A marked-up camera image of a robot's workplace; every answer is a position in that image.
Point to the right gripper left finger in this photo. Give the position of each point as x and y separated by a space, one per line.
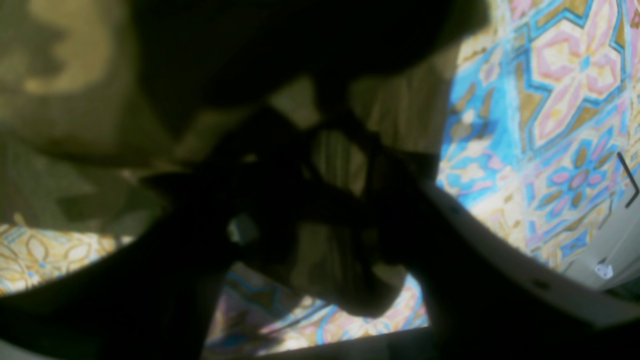
154 298

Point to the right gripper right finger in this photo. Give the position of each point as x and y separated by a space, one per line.
485 299

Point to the camouflage T-shirt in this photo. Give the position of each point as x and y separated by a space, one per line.
289 110

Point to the patterned tile tablecloth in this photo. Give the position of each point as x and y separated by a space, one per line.
540 101

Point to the black hex key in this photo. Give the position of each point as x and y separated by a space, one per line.
630 188

